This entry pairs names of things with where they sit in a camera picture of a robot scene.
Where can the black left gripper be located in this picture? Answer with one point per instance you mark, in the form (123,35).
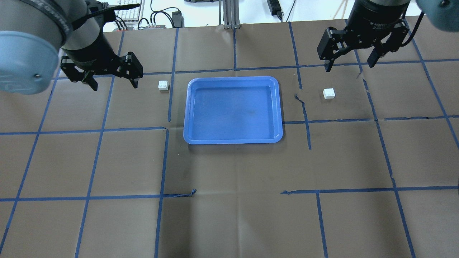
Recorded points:
(94,50)

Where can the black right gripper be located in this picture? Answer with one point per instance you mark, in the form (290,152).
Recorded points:
(373,18)

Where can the white block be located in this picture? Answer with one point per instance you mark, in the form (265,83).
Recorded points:
(329,93)
(163,85)

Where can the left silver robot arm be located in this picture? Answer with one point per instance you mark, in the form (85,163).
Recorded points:
(38,36)

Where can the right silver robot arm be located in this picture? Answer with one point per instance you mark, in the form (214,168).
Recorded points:
(443,14)

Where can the blue plastic tray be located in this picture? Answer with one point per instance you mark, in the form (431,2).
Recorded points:
(233,110)

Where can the white keyboard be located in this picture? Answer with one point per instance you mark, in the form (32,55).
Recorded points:
(130,15)

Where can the black power adapter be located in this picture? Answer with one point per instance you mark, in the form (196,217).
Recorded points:
(177,19)

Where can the aluminium frame post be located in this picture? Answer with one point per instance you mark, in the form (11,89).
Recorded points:
(230,13)

